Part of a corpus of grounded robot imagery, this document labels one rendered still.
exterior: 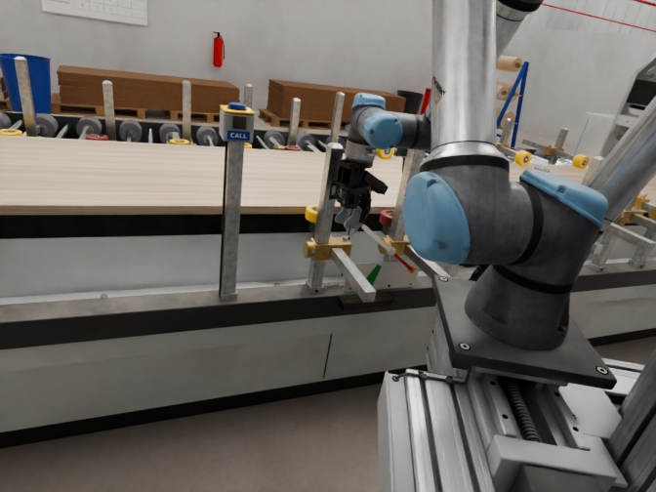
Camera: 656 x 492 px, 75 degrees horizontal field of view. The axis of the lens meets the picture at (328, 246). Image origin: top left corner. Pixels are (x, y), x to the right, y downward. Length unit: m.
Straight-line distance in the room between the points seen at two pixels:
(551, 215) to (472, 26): 0.26
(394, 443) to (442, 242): 0.26
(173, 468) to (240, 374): 0.38
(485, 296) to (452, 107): 0.28
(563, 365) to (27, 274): 1.32
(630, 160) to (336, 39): 8.36
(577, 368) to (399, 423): 0.26
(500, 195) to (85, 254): 1.15
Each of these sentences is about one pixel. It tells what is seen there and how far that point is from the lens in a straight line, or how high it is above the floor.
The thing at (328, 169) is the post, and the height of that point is 1.09.
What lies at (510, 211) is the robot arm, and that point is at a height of 1.24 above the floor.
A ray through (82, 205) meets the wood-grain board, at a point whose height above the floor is 0.90.
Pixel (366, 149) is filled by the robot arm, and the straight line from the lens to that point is 1.04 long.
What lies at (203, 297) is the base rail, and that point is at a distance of 1.25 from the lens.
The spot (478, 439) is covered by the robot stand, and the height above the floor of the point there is 0.96.
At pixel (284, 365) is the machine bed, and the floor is 0.22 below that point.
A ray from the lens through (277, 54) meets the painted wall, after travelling 8.59.
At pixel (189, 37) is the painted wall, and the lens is 8.22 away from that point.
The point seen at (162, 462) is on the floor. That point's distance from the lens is 1.76.
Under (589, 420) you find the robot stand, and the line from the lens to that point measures 0.78.
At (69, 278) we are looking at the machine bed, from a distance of 1.45.
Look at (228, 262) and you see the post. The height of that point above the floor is 0.82.
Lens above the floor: 1.39
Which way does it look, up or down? 25 degrees down
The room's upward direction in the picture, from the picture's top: 9 degrees clockwise
